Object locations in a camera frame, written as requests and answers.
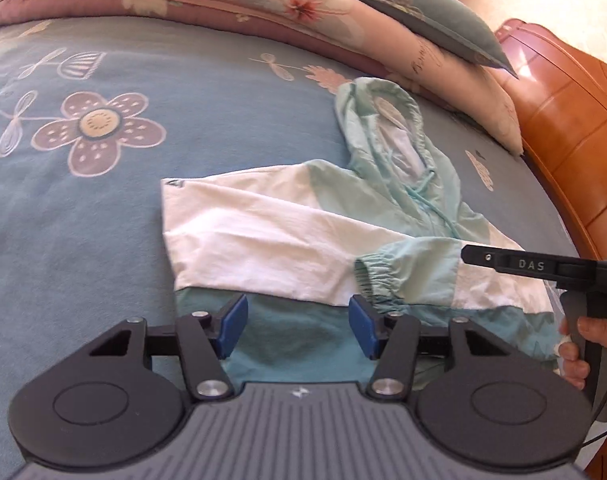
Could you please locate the teal floral pillow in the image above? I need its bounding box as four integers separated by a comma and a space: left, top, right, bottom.
296, 0, 519, 80

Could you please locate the pink floral folded quilt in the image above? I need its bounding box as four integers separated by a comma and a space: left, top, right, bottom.
0, 0, 525, 157

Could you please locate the bed with blue floral sheet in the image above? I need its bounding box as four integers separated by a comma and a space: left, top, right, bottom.
0, 15, 597, 480

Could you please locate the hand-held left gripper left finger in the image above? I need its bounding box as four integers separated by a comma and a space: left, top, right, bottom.
88, 294, 249, 401

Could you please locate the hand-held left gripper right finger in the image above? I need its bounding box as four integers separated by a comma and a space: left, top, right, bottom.
348, 294, 509, 401

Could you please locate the person's right hand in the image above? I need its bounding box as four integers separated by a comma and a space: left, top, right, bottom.
559, 316, 607, 388

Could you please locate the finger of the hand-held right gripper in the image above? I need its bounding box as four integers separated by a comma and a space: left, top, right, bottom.
461, 245, 514, 271

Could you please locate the green white hooded jacket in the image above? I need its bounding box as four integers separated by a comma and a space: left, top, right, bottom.
160, 77, 567, 391

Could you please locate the wooden headboard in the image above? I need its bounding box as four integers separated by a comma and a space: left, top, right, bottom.
493, 19, 607, 262

